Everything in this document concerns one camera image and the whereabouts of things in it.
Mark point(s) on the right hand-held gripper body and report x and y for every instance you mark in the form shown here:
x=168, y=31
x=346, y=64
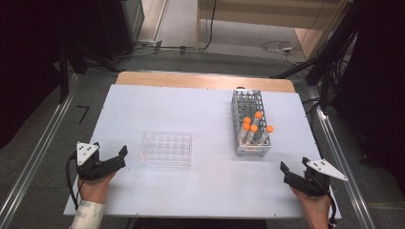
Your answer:
x=321, y=167

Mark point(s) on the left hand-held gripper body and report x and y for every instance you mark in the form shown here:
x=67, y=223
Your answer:
x=84, y=152

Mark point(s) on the orange-capped test tube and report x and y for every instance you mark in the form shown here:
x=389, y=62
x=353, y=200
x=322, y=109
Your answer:
x=253, y=129
x=247, y=120
x=245, y=127
x=258, y=115
x=269, y=129

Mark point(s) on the clear plastic test tube rack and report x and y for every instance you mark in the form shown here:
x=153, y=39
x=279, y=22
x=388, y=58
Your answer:
x=166, y=149

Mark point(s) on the metal test tube rack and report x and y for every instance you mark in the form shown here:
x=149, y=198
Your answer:
x=248, y=101

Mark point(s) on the person's left hand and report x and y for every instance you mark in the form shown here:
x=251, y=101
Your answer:
x=94, y=191

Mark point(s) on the person's right hand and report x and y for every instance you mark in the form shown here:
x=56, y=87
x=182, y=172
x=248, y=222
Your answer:
x=315, y=210

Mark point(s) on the black metal stand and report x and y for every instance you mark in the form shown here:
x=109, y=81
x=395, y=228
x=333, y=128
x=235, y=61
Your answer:
x=63, y=73

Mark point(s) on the white table board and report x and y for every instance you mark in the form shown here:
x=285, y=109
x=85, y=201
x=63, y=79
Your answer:
x=191, y=111

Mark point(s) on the wooden table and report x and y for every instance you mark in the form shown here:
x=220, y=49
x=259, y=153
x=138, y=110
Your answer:
x=191, y=80

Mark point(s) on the black cabinet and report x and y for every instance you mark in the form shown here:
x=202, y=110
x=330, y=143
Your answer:
x=117, y=25

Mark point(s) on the light wooden furniture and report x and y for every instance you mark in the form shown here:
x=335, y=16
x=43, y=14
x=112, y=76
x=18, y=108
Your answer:
x=270, y=12

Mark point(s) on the metal floor rail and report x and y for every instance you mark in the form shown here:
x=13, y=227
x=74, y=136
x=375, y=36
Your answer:
x=41, y=140
x=340, y=159

